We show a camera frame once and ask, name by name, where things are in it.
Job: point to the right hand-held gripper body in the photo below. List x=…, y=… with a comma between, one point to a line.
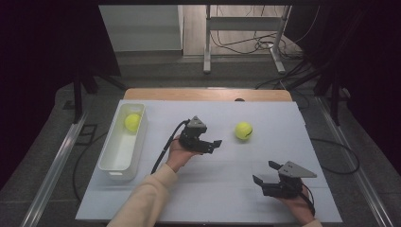
x=285, y=189

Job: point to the white cabinet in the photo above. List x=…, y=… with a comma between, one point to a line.
x=142, y=28

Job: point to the wooden table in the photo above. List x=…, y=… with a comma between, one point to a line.
x=205, y=94

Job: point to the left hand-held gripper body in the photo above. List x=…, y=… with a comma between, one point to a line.
x=194, y=138

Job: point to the white metal stand frame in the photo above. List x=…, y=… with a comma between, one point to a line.
x=244, y=23

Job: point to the person's right hand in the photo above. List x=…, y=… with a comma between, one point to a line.
x=301, y=206

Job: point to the white board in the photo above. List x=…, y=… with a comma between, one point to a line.
x=220, y=176

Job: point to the yellow tennis ball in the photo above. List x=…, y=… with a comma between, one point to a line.
x=132, y=122
x=243, y=130

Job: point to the person's left hand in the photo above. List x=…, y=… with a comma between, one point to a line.
x=178, y=156

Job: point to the white plastic bin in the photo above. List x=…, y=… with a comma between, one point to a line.
x=121, y=154

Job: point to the black tripod stand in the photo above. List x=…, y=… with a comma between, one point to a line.
x=334, y=94
x=77, y=97

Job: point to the metal floor rail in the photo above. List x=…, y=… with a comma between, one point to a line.
x=356, y=176
x=55, y=173

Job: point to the dark curtain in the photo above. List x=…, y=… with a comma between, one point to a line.
x=38, y=63
x=362, y=63

